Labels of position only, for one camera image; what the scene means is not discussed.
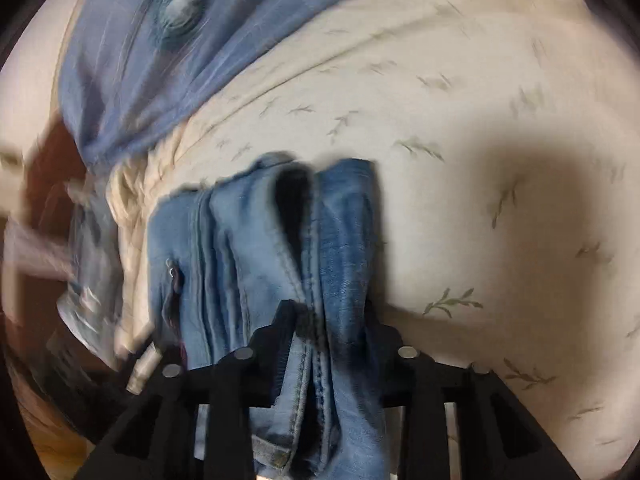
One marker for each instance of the cream leaf-print quilt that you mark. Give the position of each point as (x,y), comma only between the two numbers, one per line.
(506,137)

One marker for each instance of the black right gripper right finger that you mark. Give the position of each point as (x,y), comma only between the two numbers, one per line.
(407,379)

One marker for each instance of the grey-blue patterned pillow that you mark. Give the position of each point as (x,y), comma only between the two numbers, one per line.
(91,307)

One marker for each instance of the blue plaid pillow with crest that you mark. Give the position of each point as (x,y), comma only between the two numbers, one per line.
(134,69)

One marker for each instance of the blue denim jeans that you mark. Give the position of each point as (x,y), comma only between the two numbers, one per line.
(222,259)

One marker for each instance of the dark red headboard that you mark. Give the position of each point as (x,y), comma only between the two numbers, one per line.
(44,203)

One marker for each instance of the light pink cloth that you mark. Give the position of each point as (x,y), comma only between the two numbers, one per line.
(36,255)

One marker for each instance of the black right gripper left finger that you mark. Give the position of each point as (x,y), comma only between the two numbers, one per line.
(250,377)

